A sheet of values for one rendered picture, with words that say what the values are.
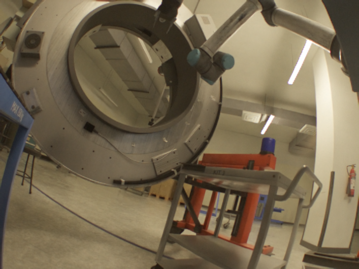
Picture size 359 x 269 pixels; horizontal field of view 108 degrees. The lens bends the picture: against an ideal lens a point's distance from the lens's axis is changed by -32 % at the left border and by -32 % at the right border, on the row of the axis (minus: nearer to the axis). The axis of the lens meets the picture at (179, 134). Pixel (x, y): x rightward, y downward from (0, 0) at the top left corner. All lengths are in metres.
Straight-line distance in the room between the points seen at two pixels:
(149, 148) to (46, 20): 0.91
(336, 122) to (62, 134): 3.70
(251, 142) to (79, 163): 9.69
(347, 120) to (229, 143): 7.32
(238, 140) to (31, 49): 9.86
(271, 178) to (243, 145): 9.45
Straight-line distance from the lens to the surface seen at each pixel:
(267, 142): 1.54
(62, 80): 0.97
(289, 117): 6.51
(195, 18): 1.43
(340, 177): 3.45
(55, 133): 0.92
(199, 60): 1.01
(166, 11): 0.71
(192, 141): 1.20
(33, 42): 0.99
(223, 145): 10.04
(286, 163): 10.45
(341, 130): 3.69
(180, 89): 1.38
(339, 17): 0.50
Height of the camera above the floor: 0.55
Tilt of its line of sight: 16 degrees up
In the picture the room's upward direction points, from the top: 16 degrees clockwise
